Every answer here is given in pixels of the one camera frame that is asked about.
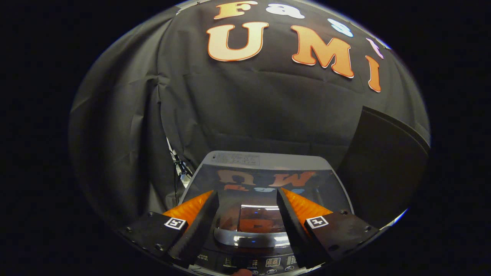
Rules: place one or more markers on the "grey washing machine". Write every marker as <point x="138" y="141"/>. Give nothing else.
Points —
<point x="268" y="159"/>

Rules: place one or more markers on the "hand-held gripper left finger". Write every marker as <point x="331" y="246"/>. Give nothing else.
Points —
<point x="199" y="228"/>

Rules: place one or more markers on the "black backdrop cloth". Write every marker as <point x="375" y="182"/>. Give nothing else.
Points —
<point x="249" y="115"/>

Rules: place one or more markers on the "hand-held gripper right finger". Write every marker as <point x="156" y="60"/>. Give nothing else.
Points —
<point x="295" y="228"/>

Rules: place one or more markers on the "dark glass washing machine lid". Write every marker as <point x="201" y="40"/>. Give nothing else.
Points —
<point x="249" y="199"/>

